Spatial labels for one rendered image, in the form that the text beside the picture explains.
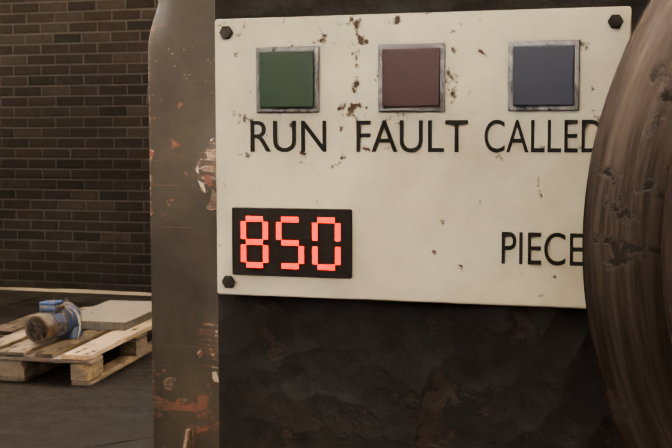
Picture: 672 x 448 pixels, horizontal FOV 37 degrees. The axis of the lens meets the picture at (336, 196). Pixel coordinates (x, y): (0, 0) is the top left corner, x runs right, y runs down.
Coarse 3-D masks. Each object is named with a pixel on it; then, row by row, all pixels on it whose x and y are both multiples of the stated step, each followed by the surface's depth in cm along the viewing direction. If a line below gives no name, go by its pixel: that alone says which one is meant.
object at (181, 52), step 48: (192, 0) 320; (192, 48) 321; (192, 96) 322; (192, 144) 323; (192, 192) 325; (192, 240) 326; (192, 288) 327; (192, 336) 328; (192, 384) 329; (192, 432) 329
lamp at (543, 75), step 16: (528, 48) 60; (544, 48) 60; (560, 48) 60; (528, 64) 60; (544, 64) 60; (560, 64) 60; (528, 80) 60; (544, 80) 60; (560, 80) 60; (528, 96) 60; (544, 96) 60; (560, 96) 60
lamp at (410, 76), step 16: (400, 48) 62; (416, 48) 62; (432, 48) 62; (384, 64) 62; (400, 64) 62; (416, 64) 62; (432, 64) 62; (384, 80) 62; (400, 80) 62; (416, 80) 62; (432, 80) 62; (384, 96) 62; (400, 96) 62; (416, 96) 62; (432, 96) 62
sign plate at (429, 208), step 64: (256, 64) 65; (320, 64) 64; (448, 64) 62; (512, 64) 61; (576, 64) 60; (256, 128) 65; (320, 128) 64; (384, 128) 63; (448, 128) 62; (512, 128) 61; (576, 128) 60; (256, 192) 65; (320, 192) 64; (384, 192) 63; (448, 192) 62; (512, 192) 61; (576, 192) 60; (256, 256) 65; (320, 256) 64; (384, 256) 64; (448, 256) 63; (512, 256) 62; (576, 256) 61
